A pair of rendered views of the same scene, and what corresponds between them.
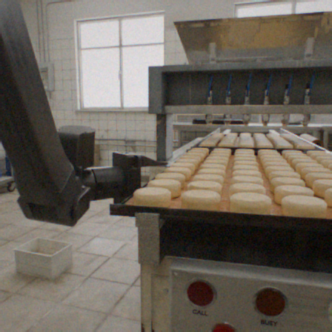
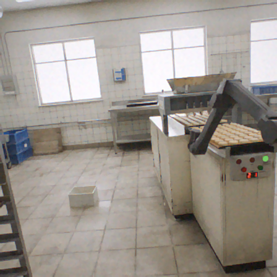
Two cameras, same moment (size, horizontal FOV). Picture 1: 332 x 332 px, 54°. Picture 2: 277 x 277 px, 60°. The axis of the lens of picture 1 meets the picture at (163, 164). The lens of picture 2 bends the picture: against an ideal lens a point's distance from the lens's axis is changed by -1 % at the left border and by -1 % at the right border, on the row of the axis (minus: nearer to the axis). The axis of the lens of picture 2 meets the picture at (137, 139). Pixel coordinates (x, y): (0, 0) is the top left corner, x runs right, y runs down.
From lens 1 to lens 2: 1.17 m
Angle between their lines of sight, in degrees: 17
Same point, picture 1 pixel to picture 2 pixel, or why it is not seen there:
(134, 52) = (76, 63)
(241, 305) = (247, 162)
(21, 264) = (73, 202)
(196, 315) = (238, 166)
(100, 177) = not seen: hidden behind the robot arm
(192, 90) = (178, 103)
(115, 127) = (69, 114)
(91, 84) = (47, 87)
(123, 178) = not seen: hidden behind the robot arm
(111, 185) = not seen: hidden behind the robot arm
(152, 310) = (224, 170)
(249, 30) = (200, 80)
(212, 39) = (187, 83)
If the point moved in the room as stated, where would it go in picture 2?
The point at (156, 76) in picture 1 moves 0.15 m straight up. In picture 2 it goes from (167, 100) to (166, 81)
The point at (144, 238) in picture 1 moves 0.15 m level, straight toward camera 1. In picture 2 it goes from (226, 152) to (247, 159)
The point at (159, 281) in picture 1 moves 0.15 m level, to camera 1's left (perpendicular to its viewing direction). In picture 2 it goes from (226, 162) to (204, 167)
